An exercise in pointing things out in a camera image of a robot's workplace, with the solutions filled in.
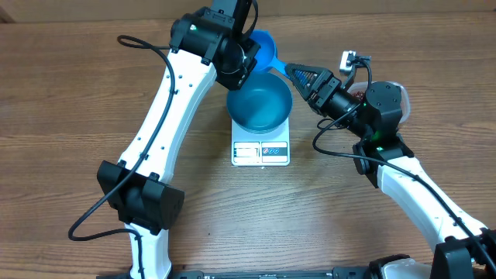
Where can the red beans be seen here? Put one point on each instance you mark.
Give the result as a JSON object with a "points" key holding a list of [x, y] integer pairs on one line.
{"points": [[359, 95]]}

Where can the white digital kitchen scale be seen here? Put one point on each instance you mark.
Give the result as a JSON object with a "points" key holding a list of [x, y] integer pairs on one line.
{"points": [[270, 149]]}

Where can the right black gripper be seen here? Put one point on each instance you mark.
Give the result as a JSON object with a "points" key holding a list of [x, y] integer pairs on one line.
{"points": [[321, 76]]}

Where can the teal blue bowl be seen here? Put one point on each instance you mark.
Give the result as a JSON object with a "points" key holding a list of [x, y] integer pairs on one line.
{"points": [[262, 104]]}

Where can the clear plastic food container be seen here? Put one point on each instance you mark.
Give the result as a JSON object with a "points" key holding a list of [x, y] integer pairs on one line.
{"points": [[405, 102]]}

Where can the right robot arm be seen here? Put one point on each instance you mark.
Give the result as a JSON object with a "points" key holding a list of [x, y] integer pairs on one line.
{"points": [[457, 239]]}

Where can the blue plastic measuring scoop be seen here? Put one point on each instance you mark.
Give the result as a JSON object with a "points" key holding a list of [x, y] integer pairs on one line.
{"points": [[267, 55]]}

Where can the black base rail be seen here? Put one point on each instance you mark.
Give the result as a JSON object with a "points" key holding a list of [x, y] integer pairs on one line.
{"points": [[267, 274]]}

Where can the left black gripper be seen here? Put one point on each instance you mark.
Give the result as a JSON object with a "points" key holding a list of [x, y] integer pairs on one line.
{"points": [[249, 49]]}

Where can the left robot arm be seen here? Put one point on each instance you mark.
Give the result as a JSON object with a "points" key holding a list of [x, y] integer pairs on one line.
{"points": [[206, 47]]}

